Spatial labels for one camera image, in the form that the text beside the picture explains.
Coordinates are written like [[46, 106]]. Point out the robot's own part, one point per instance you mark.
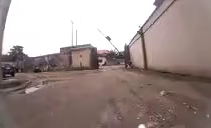
[[141, 126]]

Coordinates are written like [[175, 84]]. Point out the long pale boundary wall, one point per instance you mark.
[[179, 43]]

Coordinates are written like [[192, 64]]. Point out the wet brown dirt road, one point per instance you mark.
[[103, 96]]

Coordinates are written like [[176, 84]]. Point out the low building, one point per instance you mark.
[[48, 61]]

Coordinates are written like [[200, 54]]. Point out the white vehicle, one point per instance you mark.
[[102, 61]]

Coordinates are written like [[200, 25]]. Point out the dark vehicle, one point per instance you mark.
[[37, 68]]

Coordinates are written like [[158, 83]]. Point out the small beige flat-roofed building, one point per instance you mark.
[[81, 57]]

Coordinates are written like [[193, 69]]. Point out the tree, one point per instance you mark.
[[17, 52]]

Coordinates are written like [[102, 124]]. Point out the dark car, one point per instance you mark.
[[8, 70]]

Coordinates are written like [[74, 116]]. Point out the puddle of water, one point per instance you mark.
[[31, 89]]

